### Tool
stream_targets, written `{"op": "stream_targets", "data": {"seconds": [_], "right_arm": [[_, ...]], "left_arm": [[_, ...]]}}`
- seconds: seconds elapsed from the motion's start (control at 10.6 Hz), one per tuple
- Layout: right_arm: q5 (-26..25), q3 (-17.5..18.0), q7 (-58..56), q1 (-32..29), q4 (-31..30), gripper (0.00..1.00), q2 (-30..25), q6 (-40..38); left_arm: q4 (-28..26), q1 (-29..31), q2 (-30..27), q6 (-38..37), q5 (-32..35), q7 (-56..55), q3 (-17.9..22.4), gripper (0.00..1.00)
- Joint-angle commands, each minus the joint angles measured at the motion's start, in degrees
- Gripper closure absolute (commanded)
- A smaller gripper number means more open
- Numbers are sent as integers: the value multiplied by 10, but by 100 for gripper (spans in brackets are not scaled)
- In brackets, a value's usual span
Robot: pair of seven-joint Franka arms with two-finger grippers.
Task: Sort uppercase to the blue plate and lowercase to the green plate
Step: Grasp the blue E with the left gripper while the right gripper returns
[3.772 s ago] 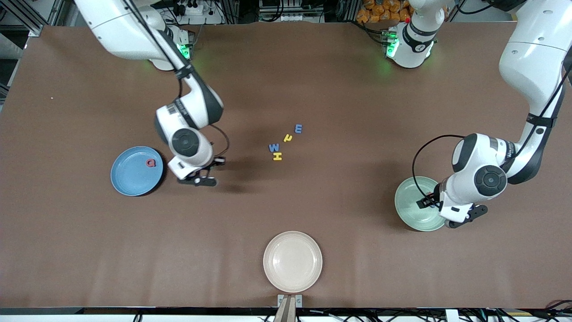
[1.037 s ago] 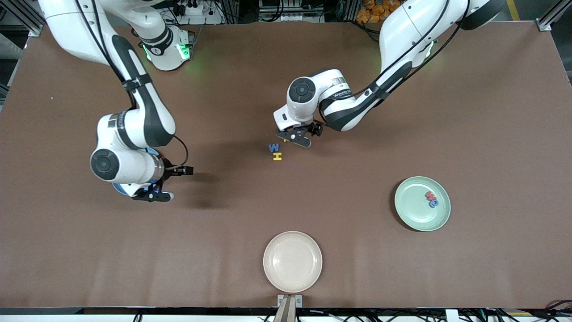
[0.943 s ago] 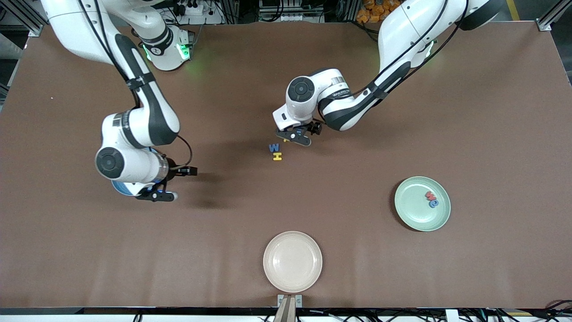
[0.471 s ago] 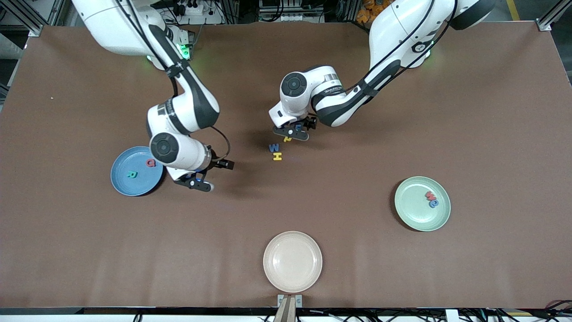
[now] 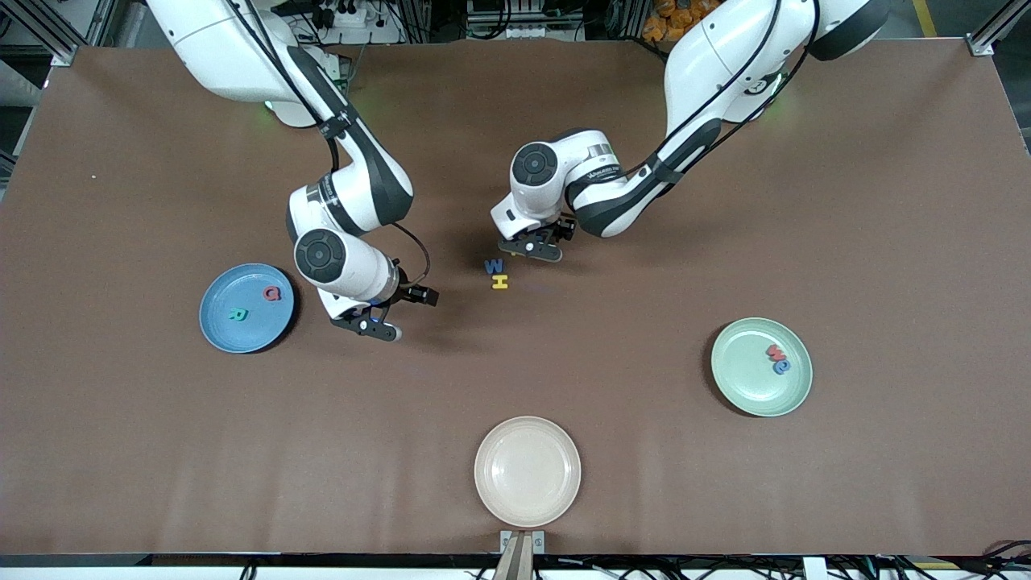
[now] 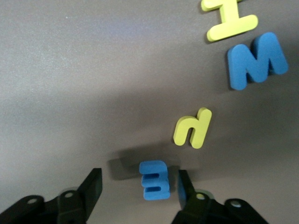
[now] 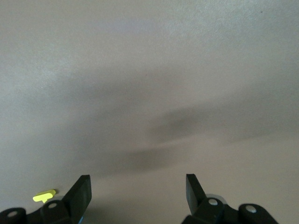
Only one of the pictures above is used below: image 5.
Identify white power strip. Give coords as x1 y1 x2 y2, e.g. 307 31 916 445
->
322 0 404 45

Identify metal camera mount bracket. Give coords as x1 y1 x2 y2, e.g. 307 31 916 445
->
499 530 546 580

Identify blue round plate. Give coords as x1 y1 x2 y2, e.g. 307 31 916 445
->
199 263 296 354

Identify black electronics rack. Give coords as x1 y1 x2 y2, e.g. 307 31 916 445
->
467 0 585 41

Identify aluminium frame rail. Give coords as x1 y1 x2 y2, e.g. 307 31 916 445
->
967 0 1031 57
0 0 114 67

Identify orange snack bags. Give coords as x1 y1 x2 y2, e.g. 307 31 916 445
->
642 0 722 43

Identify green round plate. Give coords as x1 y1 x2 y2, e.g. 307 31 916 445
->
710 317 813 418

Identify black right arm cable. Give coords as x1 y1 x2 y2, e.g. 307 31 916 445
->
222 0 432 289

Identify beige round plate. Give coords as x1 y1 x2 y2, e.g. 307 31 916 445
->
474 416 582 529

